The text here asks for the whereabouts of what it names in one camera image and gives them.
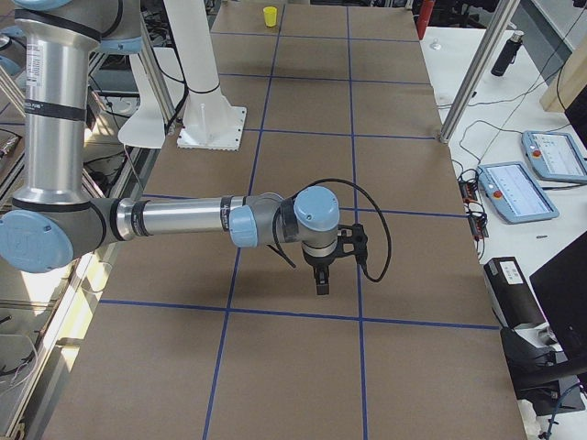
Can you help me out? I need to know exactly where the black computer monitor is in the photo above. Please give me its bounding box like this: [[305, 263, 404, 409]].
[[530, 233, 586, 358]]

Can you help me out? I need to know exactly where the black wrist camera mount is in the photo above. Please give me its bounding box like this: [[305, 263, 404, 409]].
[[333, 224, 368, 270]]

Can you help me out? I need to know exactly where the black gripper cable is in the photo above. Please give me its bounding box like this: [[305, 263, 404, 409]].
[[274, 178, 392, 282]]

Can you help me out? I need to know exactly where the yellow plastic cup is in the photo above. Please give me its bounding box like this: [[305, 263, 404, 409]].
[[262, 5, 278, 28]]

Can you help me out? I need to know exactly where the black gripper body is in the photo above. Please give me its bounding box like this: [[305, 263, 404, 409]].
[[305, 257, 331, 274]]

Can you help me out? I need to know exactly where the near blue teach pendant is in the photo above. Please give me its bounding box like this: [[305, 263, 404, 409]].
[[477, 161, 559, 225]]

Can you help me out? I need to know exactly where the black box with label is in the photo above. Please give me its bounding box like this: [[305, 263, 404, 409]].
[[483, 257, 546, 329]]

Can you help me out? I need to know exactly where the far blue teach pendant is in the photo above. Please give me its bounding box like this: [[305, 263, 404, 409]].
[[522, 131, 586, 184]]

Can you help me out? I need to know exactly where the blue teach pendant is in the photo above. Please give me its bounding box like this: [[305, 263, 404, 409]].
[[522, 131, 586, 184], [477, 161, 559, 225]]

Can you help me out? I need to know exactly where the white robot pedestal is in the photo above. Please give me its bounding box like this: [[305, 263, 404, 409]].
[[117, 0, 248, 150]]

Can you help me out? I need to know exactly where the aluminium frame post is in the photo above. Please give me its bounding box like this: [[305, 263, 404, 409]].
[[438, 0, 520, 144]]

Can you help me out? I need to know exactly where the black water bottle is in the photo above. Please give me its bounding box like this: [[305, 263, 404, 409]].
[[491, 30, 525, 77]]

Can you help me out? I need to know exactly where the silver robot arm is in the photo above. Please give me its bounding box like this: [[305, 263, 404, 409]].
[[1, 1, 339, 294]]

